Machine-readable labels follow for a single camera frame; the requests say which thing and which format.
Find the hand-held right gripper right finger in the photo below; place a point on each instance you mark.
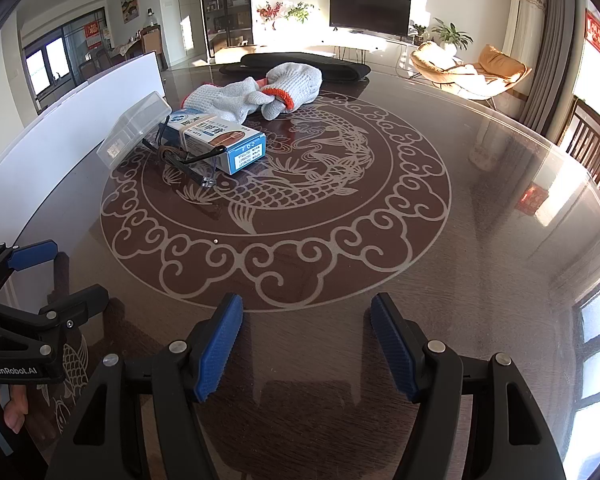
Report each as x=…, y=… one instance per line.
x=395, y=350

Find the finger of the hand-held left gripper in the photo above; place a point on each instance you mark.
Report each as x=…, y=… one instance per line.
x=80, y=302
x=32, y=255

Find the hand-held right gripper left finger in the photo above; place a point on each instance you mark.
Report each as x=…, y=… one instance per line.
x=220, y=347

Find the white storage container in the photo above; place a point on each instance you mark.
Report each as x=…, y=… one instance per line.
x=80, y=110

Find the clear plastic box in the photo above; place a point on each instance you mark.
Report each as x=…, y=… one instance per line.
x=135, y=125

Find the black framed safety glasses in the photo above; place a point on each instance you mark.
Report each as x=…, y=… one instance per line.
x=200, y=157

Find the blue cardboard box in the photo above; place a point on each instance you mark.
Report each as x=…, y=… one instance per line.
x=245, y=152

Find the white knit work glove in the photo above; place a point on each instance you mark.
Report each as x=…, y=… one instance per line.
x=295, y=77
x=215, y=96

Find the person's left hand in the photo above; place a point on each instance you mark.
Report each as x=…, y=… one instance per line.
x=15, y=412

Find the dark framed window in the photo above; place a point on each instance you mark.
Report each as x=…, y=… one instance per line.
x=45, y=65

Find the dining table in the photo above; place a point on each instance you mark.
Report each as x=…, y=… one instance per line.
x=125, y=49

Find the red door poster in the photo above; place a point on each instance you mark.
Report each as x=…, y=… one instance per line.
x=92, y=30

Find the wooden dining chair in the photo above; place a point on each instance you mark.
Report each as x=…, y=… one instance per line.
x=151, y=40

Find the dark wooden chair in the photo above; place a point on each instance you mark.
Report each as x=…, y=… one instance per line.
x=585, y=140

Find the brown cardboard box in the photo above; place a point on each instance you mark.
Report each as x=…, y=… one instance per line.
x=235, y=54

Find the folded black cloth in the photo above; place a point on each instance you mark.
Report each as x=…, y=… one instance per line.
x=340, y=67

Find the white television stand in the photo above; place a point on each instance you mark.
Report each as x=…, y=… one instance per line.
x=375, y=46

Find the orange lounge chair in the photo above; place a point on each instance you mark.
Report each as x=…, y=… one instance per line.
x=500, y=62

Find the dark glass display cabinet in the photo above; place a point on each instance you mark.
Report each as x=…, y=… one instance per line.
x=225, y=10

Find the small potted plant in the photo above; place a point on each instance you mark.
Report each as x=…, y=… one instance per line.
x=418, y=34

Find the large potted green plant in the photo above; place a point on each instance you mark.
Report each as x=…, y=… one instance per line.
x=452, y=32

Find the grey curtain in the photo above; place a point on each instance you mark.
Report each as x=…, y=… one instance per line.
x=555, y=60

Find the flat screen television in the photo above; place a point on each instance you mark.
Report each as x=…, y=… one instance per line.
x=370, y=12

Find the red flower bouquet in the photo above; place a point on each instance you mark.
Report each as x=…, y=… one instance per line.
x=270, y=12

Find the green leafy table plant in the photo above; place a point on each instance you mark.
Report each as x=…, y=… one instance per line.
x=300, y=12

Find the covered standing air conditioner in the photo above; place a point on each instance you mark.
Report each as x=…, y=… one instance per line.
x=522, y=25

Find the framed wall painting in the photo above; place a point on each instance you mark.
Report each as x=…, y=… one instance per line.
x=129, y=4

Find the red wall hanging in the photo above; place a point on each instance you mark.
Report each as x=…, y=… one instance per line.
x=595, y=32

